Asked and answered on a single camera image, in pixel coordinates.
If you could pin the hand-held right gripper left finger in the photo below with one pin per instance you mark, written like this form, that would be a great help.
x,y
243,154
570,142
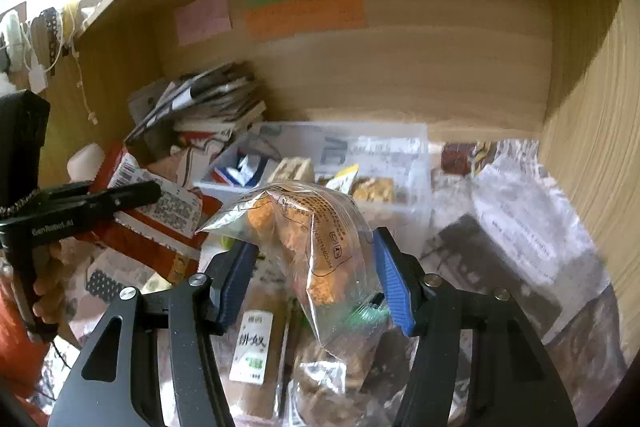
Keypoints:
x,y
239,279

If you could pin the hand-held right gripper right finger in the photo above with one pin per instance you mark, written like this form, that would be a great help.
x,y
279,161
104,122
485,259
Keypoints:
x,y
395,282

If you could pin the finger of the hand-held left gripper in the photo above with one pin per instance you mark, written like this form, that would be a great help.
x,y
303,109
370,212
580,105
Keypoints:
x,y
117,199

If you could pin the clear bag of orange snacks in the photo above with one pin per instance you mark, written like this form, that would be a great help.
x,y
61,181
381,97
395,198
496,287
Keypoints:
x,y
300,232

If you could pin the wooden shelf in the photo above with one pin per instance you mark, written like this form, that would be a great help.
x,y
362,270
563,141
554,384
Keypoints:
x,y
400,57

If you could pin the person's left forearm orange sleeve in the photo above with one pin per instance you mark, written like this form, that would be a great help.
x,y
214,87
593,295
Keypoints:
x,y
15,337

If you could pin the clear bag of brown snacks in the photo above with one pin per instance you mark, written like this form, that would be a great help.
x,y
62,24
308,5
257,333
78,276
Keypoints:
x,y
325,387

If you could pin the person's left hand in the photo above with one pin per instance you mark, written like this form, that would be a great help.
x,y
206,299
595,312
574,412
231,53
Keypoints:
x,y
49,289

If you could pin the red and white snack packet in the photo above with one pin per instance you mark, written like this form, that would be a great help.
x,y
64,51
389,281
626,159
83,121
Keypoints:
x,y
160,217

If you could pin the brown biscuit packet white label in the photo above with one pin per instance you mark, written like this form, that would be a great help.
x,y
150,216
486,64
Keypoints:
x,y
255,342

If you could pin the polka dot packet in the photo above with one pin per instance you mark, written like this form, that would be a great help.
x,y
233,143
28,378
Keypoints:
x,y
107,279

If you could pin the dark flat packet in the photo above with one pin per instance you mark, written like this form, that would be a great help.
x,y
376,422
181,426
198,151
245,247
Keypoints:
x,y
480,272

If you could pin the brown cookie packet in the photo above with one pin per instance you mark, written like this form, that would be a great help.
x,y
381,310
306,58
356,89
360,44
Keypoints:
x,y
374,189

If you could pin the blue and white small packet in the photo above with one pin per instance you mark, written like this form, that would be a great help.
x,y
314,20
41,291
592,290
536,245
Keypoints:
x,y
235,172

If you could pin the yellow small snack packet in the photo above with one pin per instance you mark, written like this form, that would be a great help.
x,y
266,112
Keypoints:
x,y
344,179

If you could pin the beige nougat packet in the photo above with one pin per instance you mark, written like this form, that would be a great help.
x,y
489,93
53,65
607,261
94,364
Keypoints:
x,y
295,169

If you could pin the stack of books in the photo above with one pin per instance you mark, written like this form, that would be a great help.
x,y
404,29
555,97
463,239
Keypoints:
x,y
210,102

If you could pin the large clear bag white label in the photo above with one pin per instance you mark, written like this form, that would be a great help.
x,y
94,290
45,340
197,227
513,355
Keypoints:
x,y
515,217

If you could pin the clear plastic storage box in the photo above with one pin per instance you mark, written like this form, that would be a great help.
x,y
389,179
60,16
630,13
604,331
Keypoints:
x,y
350,152

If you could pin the pink sticky note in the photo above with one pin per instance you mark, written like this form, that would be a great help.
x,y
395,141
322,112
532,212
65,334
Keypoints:
x,y
202,18

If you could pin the orange sticky note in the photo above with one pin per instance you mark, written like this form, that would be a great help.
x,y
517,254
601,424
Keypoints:
x,y
305,14

